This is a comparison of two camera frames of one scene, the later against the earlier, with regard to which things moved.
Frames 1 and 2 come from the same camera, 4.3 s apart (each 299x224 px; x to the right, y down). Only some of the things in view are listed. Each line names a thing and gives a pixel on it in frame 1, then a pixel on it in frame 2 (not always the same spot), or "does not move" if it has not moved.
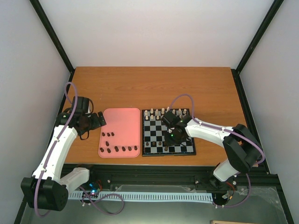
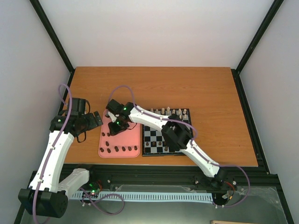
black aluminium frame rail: x=180 y=177 does not move
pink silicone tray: x=120 y=136 does not move
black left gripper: x=96 y=122 does not move
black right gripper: x=169 y=142 -> x=114 y=130
